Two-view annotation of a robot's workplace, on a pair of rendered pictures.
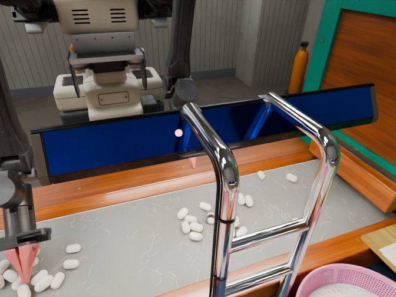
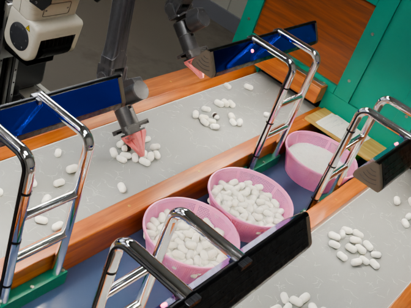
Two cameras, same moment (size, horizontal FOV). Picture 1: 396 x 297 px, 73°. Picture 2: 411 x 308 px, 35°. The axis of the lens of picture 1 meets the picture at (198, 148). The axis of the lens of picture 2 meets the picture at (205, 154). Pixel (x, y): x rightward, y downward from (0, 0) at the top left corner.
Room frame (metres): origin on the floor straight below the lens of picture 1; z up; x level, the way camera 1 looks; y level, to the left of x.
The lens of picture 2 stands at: (-0.99, 1.31, 1.88)
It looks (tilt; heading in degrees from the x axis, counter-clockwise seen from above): 33 degrees down; 317
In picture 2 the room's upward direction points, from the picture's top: 21 degrees clockwise
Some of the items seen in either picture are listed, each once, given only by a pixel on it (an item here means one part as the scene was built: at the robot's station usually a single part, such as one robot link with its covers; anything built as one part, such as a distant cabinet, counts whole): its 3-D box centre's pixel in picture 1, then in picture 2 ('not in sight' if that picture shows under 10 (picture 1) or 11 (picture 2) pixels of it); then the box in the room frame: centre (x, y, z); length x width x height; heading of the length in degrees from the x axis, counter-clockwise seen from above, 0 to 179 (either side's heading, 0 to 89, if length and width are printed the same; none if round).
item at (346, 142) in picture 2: not in sight; (365, 173); (-0.03, -0.22, 0.90); 0.20 x 0.19 x 0.45; 110
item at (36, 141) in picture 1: (232, 121); (263, 43); (0.42, -0.06, 1.08); 0.62 x 0.08 x 0.07; 110
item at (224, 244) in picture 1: (240, 223); (262, 103); (0.35, -0.08, 0.90); 0.20 x 0.19 x 0.45; 110
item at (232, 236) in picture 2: not in sight; (187, 243); (-0.03, 0.36, 0.72); 0.27 x 0.27 x 0.10
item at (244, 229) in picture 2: not in sight; (246, 207); (0.07, 0.10, 0.72); 0.27 x 0.27 x 0.10
